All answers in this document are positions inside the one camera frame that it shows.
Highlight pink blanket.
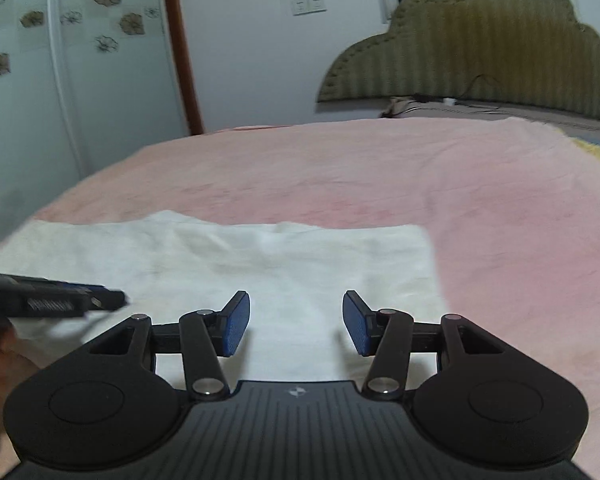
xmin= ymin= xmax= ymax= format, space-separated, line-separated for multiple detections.
xmin=30 ymin=116 xmax=600 ymax=480

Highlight olive padded headboard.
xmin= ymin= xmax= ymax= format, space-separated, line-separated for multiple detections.
xmin=316 ymin=0 xmax=600 ymax=123

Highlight black cable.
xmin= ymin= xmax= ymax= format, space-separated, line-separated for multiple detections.
xmin=415 ymin=74 xmax=503 ymax=111

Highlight person's left hand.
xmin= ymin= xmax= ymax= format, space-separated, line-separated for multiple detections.
xmin=0 ymin=321 xmax=41 ymax=413

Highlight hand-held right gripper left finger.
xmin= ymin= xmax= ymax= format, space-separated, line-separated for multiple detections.
xmin=86 ymin=290 xmax=253 ymax=402

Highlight floral glass wardrobe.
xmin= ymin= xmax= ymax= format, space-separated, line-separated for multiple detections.
xmin=0 ymin=0 xmax=191 ymax=256

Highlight brown wooden door frame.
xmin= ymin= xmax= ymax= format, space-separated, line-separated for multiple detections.
xmin=161 ymin=0 xmax=205 ymax=137

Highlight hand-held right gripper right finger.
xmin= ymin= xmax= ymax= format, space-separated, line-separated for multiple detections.
xmin=342 ymin=290 xmax=507 ymax=402

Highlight white pants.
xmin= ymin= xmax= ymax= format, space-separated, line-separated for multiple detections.
xmin=0 ymin=210 xmax=449 ymax=392

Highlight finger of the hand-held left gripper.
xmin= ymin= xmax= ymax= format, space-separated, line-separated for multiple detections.
xmin=85 ymin=285 xmax=129 ymax=313

